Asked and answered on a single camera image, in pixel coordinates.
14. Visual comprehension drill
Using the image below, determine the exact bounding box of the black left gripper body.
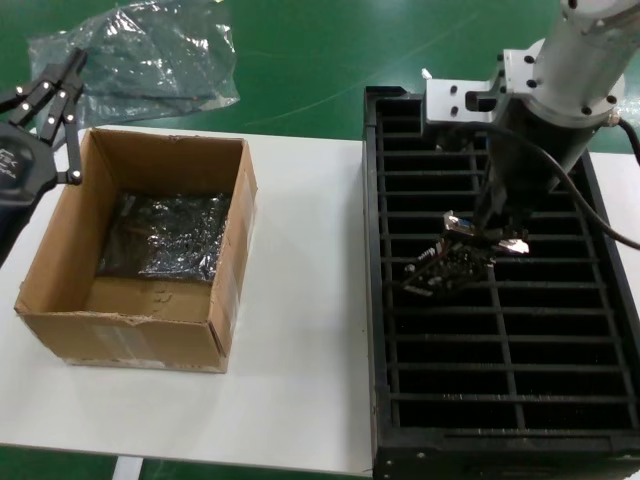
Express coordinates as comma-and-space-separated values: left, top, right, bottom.
0, 121, 58, 267

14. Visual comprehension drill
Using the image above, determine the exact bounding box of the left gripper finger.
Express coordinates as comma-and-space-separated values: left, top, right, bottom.
0, 53, 82, 127
37, 48, 90, 187

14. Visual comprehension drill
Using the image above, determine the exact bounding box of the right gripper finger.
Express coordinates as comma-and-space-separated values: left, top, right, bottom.
475, 188, 503, 240
503, 214, 531, 242

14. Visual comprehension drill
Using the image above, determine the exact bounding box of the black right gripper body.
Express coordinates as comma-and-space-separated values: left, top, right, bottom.
485, 98, 595, 222

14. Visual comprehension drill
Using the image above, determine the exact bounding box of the black graphics card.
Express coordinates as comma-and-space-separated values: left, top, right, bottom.
402, 209, 531, 300

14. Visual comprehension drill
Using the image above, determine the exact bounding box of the clear antistatic plastic bag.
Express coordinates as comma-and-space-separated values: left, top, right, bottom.
28, 0, 242, 125

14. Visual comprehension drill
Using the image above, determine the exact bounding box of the brown cardboard box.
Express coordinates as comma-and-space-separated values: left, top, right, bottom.
13, 125, 259, 375

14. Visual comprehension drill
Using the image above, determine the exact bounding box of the black slotted plastic container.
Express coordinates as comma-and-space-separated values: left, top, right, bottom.
360, 85, 640, 480

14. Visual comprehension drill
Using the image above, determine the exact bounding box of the graphics card in dark bag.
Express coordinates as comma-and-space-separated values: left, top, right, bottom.
97, 192, 234, 287

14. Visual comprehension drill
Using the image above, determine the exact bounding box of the white table leg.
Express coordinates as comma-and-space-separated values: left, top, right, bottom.
112, 455, 145, 480

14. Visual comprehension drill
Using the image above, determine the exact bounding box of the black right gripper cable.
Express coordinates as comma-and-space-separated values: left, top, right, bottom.
449, 122, 640, 251

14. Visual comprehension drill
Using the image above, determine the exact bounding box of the cable with silver connector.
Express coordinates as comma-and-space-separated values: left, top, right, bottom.
607, 112, 640, 164

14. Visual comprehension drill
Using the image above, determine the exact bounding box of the silver right wrist bracket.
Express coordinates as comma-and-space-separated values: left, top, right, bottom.
423, 77, 509, 137

